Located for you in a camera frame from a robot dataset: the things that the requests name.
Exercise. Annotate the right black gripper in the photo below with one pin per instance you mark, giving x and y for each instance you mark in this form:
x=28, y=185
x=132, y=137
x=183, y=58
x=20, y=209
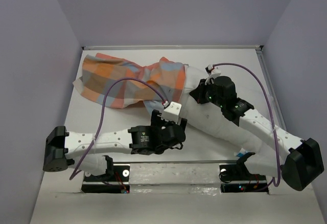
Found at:
x=197, y=92

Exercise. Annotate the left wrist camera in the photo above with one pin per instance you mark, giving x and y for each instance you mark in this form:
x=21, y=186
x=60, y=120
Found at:
x=171, y=112

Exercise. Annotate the white pillow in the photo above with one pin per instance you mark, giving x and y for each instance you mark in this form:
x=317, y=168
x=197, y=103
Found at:
x=209, y=119

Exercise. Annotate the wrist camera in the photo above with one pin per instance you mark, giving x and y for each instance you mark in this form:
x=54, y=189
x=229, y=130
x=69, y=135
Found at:
x=171, y=112
x=213, y=72

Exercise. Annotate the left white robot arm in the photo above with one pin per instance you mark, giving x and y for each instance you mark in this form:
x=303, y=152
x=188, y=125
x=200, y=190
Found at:
x=90, y=154

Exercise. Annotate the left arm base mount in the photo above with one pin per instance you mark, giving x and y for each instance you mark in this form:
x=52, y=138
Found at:
x=115, y=180

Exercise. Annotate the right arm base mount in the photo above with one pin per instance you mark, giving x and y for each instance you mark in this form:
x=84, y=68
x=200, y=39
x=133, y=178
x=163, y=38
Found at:
x=235, y=178

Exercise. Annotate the white pillow label tag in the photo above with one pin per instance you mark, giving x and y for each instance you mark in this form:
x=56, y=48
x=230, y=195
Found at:
x=241, y=153

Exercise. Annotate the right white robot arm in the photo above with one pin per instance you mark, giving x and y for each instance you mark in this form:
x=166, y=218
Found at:
x=299, y=161

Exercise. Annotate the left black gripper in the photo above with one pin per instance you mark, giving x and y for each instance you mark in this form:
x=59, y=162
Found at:
x=156, y=119

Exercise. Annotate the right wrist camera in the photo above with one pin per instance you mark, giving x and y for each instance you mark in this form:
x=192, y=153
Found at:
x=213, y=72

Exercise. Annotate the orange blue checked pillowcase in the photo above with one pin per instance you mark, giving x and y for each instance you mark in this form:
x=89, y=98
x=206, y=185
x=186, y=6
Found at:
x=118, y=82

